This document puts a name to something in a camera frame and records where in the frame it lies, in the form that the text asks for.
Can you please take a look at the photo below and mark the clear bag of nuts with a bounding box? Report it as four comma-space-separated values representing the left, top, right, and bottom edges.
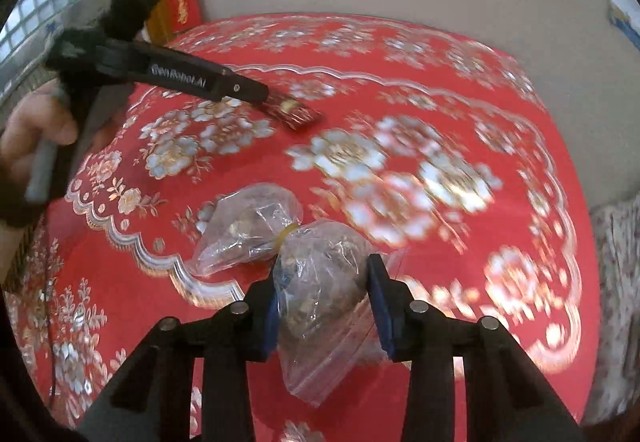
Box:
188, 183, 382, 407

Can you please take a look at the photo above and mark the small Golden Crown chocolate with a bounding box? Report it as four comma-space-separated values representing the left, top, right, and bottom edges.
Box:
256, 92, 322, 131

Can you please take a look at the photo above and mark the person's left hand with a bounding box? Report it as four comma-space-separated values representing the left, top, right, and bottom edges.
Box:
1, 79, 78, 214

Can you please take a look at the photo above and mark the floral cushion pile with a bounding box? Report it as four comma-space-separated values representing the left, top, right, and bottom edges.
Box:
582, 196, 639, 426

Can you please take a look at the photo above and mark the red floral tablecloth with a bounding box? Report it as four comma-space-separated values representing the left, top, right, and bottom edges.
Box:
6, 14, 599, 426

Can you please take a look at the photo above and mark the blue white wall calendar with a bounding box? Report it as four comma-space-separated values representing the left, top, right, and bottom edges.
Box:
608, 0, 640, 50

